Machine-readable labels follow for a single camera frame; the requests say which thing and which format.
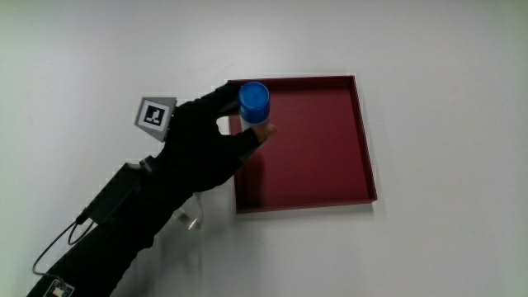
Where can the red square plate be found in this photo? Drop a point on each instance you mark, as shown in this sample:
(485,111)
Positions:
(313,156)

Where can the small circuit board module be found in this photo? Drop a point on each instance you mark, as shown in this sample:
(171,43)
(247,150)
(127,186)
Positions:
(57,290)

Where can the clear glass flask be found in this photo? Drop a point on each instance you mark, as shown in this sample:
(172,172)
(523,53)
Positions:
(193,214)

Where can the person's left hand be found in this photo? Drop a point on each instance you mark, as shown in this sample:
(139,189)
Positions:
(194,152)

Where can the glue bottle with blue cap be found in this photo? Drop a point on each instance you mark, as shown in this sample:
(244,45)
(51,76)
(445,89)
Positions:
(253,101)

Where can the person's left forearm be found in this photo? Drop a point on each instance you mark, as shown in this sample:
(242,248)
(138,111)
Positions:
(123,243)

